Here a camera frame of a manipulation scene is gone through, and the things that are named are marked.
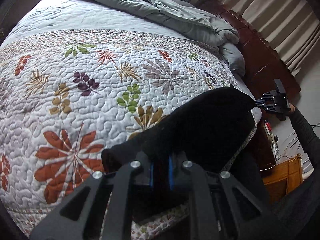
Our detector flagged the black pants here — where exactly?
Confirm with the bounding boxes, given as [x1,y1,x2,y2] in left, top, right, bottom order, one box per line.
[101,83,258,221]

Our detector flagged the right forearm dark sleeve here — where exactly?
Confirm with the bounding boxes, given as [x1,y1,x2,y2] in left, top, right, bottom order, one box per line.
[288,107,320,169]

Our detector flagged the right hand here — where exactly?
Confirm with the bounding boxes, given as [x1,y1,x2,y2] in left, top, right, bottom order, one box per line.
[286,102,296,116]

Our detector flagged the white power strip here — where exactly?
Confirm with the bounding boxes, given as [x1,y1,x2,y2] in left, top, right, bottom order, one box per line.
[263,120,279,161]

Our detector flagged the dark wooden headboard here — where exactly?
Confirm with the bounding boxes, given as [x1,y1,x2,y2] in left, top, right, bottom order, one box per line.
[195,0,301,100]

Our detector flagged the dark wooden nightstand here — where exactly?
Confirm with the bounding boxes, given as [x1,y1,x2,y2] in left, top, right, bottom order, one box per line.
[253,119,277,171]

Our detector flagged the grey pillow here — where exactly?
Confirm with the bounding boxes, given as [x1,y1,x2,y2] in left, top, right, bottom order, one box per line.
[219,43,246,77]

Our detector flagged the orange woven basket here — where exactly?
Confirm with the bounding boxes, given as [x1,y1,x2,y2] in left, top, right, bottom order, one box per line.
[263,155,303,205]

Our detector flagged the beige curtain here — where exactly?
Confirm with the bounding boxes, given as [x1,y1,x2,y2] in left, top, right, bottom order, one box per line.
[218,0,319,75]

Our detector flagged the grey-green duvet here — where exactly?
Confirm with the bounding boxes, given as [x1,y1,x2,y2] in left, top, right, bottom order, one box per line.
[93,0,240,47]

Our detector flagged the floral quilted bedspread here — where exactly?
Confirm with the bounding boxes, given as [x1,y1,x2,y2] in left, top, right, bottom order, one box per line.
[1,0,249,239]

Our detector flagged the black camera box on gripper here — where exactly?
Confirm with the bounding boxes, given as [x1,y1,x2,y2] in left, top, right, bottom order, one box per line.
[274,79,286,98]

